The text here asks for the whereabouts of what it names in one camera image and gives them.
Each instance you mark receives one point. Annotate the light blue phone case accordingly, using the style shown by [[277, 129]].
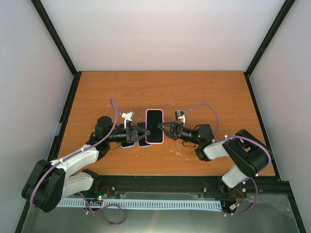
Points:
[[125, 145]]

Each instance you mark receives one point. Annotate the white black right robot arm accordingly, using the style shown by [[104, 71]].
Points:
[[249, 155]]

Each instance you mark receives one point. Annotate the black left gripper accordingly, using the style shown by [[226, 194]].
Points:
[[130, 129]]

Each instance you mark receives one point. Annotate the black smartphone dark blue edge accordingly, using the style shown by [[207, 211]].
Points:
[[141, 126]]

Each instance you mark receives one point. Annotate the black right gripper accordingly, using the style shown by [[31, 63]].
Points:
[[174, 126]]

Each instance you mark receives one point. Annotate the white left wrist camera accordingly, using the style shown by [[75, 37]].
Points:
[[128, 117]]

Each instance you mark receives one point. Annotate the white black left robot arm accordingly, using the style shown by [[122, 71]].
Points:
[[73, 165]]

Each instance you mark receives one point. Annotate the lavender phone case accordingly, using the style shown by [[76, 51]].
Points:
[[144, 145]]

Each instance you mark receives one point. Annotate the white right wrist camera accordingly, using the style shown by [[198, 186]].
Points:
[[180, 115]]

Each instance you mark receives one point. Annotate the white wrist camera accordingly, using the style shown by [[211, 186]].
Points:
[[180, 115], [128, 117]]

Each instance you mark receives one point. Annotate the pink phone case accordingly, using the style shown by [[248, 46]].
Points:
[[146, 126]]

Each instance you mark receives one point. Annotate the light blue slotted cable duct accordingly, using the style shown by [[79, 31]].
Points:
[[205, 205]]

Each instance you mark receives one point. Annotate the black smartphone red edge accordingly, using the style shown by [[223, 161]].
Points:
[[154, 126]]

